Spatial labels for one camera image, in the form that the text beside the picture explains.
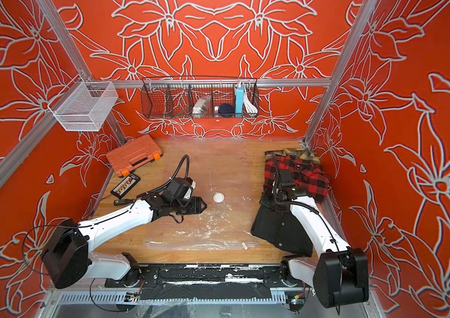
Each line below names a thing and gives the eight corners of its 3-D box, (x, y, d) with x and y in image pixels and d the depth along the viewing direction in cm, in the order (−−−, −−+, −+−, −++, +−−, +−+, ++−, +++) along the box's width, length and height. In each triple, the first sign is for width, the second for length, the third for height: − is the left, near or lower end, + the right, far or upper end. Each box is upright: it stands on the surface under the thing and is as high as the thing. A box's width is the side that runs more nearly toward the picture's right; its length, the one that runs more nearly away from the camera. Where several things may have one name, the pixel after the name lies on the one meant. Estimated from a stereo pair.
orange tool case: (121, 179, 103) (117, 174, 99) (108, 159, 112) (104, 153, 108) (164, 155, 114) (162, 149, 110) (149, 138, 123) (146, 132, 119)
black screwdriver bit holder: (112, 194, 99) (110, 192, 97) (131, 174, 107) (130, 172, 105) (122, 200, 97) (120, 198, 95) (141, 179, 104) (140, 177, 103)
